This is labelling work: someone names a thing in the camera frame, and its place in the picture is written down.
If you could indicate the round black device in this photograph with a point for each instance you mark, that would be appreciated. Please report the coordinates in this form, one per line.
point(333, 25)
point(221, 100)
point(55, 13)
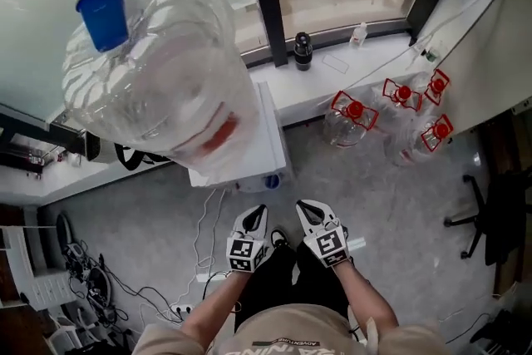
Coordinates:
point(99, 287)

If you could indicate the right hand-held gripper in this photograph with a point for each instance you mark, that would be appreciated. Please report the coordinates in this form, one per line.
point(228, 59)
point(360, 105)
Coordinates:
point(330, 245)

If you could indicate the blue plastic cup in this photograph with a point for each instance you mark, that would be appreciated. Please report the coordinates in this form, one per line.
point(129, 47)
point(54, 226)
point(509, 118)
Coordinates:
point(104, 18)

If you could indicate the person's beige shirt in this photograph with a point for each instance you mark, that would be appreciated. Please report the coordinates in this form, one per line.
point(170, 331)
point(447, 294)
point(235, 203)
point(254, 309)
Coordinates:
point(291, 332)

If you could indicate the white power strip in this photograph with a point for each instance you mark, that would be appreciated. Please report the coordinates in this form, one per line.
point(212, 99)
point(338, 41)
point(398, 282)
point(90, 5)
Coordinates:
point(182, 308)

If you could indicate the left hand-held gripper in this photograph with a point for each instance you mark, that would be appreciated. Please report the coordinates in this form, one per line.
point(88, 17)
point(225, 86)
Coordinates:
point(245, 253)

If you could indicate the person's white black shoe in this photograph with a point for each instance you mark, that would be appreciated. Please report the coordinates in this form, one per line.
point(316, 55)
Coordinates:
point(279, 238)

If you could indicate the person's black trousers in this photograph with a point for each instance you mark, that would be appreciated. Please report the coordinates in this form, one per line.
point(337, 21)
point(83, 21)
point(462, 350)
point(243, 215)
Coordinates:
point(287, 282)

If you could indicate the black thermos bottle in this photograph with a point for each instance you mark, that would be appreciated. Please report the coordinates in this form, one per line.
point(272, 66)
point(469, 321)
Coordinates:
point(303, 52)

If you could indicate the black office chair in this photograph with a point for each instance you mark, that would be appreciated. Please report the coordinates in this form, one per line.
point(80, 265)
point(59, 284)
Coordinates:
point(498, 216)

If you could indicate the person's right forearm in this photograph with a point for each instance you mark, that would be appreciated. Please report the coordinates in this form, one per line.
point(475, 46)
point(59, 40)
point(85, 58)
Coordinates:
point(365, 299)

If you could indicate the clear flat plastic sheet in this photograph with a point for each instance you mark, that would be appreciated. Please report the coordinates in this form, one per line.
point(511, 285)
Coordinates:
point(335, 63)

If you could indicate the white paper scrap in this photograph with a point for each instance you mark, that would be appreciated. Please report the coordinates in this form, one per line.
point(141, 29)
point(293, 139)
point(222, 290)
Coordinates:
point(356, 243)

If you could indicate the person's left forearm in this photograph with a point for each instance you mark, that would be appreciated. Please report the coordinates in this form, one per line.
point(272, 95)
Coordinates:
point(216, 303)

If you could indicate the white shelf rack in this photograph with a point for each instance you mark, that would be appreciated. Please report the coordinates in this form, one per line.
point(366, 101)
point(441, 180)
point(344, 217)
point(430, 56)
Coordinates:
point(37, 274)

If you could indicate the large clear water bottle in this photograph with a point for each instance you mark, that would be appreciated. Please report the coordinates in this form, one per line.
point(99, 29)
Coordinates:
point(174, 91)

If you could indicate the clear jug with red cap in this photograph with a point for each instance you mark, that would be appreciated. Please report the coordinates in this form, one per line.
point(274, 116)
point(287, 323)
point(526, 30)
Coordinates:
point(399, 116)
point(434, 135)
point(347, 124)
point(436, 86)

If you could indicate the white water dispenser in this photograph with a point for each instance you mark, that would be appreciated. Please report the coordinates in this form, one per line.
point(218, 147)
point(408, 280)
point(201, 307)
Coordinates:
point(270, 129)

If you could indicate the small green bottle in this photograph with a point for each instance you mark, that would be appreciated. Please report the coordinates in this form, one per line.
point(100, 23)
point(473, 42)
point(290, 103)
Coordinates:
point(431, 55)

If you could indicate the small clear bottle red label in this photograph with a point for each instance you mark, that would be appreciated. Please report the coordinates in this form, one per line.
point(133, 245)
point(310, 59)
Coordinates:
point(358, 35)

